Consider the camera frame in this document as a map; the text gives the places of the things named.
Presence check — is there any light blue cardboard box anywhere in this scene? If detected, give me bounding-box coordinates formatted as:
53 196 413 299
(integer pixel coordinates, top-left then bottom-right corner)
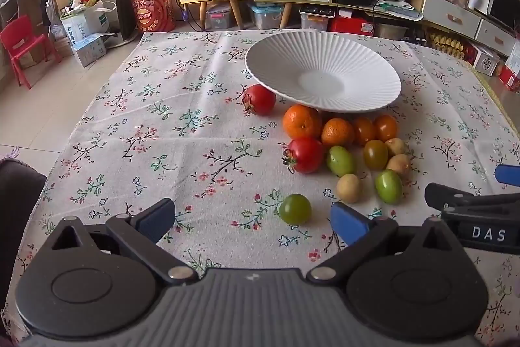
73 33 108 68

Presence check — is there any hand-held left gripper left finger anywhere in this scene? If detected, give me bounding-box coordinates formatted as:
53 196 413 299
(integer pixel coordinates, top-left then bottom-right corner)
51 197 200 287

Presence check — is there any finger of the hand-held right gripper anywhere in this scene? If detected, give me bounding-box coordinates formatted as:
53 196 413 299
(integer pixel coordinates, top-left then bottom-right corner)
495 164 520 187
424 183 520 215

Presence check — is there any red tomato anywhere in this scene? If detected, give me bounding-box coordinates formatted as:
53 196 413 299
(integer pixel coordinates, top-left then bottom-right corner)
282 137 326 174
242 84 277 116

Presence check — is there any clear blue-lid storage box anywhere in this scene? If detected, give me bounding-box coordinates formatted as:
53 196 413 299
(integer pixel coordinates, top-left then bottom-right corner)
248 3 284 30

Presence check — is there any olive brown cherry tomato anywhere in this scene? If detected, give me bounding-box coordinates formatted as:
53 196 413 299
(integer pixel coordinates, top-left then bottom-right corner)
363 140 389 171

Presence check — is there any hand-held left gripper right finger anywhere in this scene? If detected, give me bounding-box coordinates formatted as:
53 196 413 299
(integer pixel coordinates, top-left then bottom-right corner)
305 202 468 285

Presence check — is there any floral tablecloth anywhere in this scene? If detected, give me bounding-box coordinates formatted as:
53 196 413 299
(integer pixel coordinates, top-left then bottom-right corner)
0 29 520 347

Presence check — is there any black heater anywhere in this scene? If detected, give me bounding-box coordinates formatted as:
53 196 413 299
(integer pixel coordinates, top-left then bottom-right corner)
116 0 137 41

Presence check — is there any low cabinet white drawer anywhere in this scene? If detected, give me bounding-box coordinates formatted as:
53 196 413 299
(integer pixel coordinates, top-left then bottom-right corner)
422 0 482 39

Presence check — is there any yellow egg tray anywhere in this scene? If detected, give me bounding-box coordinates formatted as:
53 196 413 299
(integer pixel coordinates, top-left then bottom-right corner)
428 31 468 59

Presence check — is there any pile of papers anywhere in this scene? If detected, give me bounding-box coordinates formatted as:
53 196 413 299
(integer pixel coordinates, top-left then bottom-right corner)
374 0 423 20

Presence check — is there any orange cherry tomato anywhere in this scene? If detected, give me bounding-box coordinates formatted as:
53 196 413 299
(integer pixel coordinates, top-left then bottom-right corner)
352 116 376 146
374 114 399 143

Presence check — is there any red flat box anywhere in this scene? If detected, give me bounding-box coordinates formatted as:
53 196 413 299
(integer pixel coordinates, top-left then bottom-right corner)
329 16 375 36

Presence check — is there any small orange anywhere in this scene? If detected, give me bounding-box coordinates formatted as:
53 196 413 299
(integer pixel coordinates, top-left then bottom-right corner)
321 118 355 148

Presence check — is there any white cardboard box with toys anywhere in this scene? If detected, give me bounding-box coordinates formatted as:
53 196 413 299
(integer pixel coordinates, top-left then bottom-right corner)
60 0 111 44

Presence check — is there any clear black-lid storage box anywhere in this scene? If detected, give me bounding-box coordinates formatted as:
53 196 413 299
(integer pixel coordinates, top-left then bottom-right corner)
300 6 330 31

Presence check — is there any beige longan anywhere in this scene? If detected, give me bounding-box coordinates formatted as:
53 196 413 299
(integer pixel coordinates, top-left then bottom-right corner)
385 137 406 157
386 154 412 177
336 173 362 204

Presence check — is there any red round drum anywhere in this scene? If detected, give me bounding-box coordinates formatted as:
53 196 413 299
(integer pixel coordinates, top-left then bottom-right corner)
126 0 176 33

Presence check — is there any red plastic child chair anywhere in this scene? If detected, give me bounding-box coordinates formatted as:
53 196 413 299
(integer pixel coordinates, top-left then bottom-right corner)
0 14 62 90

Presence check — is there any large orange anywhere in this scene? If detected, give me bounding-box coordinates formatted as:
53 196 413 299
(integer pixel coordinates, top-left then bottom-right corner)
283 104 323 140

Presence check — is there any white ribbed plate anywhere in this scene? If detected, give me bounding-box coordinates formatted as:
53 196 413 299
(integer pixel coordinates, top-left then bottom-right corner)
245 29 403 114

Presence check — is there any dark brown seat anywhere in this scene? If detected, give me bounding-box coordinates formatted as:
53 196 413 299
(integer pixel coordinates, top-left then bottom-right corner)
0 159 47 291

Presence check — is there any green cherry tomato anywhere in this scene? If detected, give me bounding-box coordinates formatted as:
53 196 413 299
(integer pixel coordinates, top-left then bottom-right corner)
326 146 357 177
278 194 313 226
374 170 404 205

